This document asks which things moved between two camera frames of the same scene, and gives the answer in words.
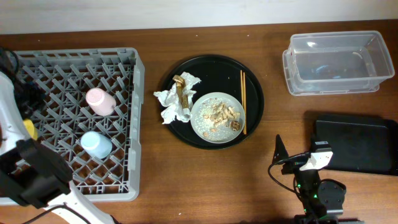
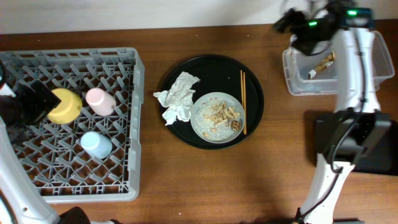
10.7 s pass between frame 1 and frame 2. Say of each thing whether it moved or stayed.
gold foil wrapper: moved
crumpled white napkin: stayed
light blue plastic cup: stayed
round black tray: stayed
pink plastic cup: stayed
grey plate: stayed
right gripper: moved
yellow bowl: moved
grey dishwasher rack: stayed
